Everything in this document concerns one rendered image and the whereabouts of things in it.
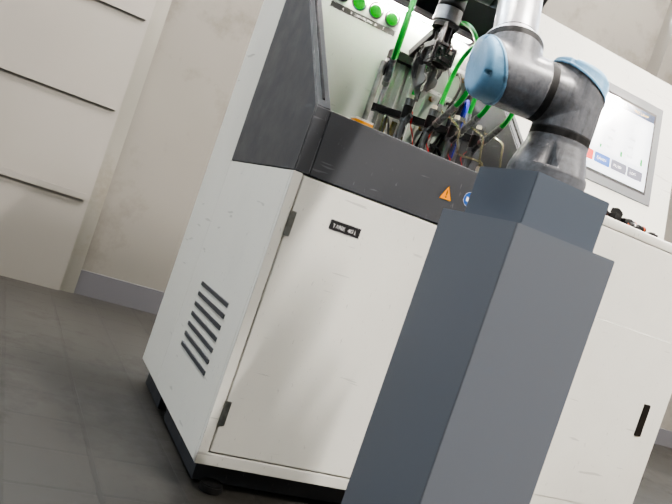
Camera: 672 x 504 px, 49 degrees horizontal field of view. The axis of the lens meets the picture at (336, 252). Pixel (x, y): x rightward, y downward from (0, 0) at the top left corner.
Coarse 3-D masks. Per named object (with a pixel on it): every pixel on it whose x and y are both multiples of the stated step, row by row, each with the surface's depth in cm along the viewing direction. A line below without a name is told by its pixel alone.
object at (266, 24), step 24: (264, 0) 247; (264, 24) 237; (264, 48) 228; (240, 72) 247; (240, 96) 237; (240, 120) 228; (216, 144) 247; (216, 168) 237; (216, 192) 228; (192, 216) 247; (192, 240) 237; (192, 264) 228; (168, 288) 247; (168, 312) 237; (168, 336) 228; (144, 360) 247
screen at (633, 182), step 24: (624, 96) 245; (600, 120) 239; (624, 120) 244; (648, 120) 249; (600, 144) 238; (624, 144) 243; (648, 144) 248; (600, 168) 237; (624, 168) 242; (648, 168) 247; (624, 192) 241; (648, 192) 246
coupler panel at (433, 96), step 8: (464, 64) 244; (464, 72) 244; (440, 80) 242; (456, 80) 244; (464, 80) 242; (440, 88) 242; (456, 88) 244; (424, 96) 240; (432, 96) 239; (440, 96) 242; (448, 96) 244; (424, 104) 241; (432, 104) 242; (424, 112) 241; (416, 128) 241; (416, 136) 241; (432, 136) 243; (440, 152) 246
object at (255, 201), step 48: (240, 192) 204; (288, 192) 171; (240, 240) 191; (192, 288) 219; (240, 288) 180; (192, 336) 204; (240, 336) 172; (192, 384) 191; (192, 432) 180; (240, 480) 185; (288, 480) 190; (336, 480) 187
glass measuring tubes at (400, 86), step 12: (408, 60) 232; (396, 72) 234; (408, 72) 236; (396, 84) 233; (408, 84) 234; (396, 96) 236; (408, 96) 237; (396, 108) 235; (396, 120) 234; (384, 132) 236
